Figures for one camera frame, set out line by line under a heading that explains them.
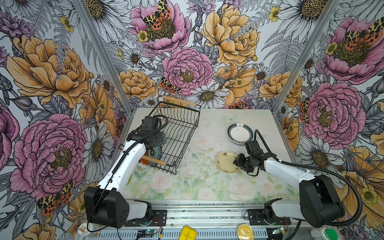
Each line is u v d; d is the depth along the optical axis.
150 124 0.62
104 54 0.88
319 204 0.42
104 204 0.40
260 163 0.64
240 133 1.06
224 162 0.94
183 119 1.12
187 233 0.70
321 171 0.47
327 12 0.73
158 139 0.74
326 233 0.63
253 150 0.71
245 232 0.70
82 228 0.63
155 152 0.92
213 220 0.74
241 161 0.79
